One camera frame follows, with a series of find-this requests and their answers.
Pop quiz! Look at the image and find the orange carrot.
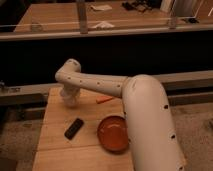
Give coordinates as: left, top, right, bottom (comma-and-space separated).
96, 96, 114, 104

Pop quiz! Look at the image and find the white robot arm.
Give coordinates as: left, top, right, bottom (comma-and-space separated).
55, 59, 185, 171

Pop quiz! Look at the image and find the white crumpled paper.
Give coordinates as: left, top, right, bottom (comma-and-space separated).
91, 21, 115, 29

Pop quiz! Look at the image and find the white paper sheet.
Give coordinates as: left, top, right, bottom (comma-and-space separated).
90, 5, 112, 11

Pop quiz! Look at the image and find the orange bowl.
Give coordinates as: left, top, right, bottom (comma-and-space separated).
97, 116, 129, 153

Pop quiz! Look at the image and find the black cables pile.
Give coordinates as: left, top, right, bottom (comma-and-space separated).
121, 0, 154, 13

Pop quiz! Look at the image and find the black rectangular remote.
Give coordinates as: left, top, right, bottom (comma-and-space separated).
64, 118, 84, 140

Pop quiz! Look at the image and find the metal rail post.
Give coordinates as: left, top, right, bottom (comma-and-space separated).
76, 0, 88, 34

